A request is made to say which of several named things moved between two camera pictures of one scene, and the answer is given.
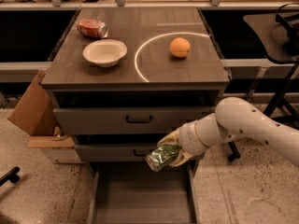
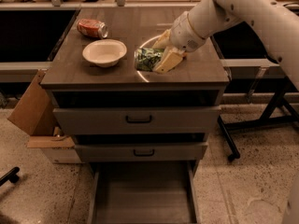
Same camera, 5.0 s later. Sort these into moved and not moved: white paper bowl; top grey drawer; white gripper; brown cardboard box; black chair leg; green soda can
Moved: white gripper; green soda can
Not moved: black chair leg; brown cardboard box; white paper bowl; top grey drawer
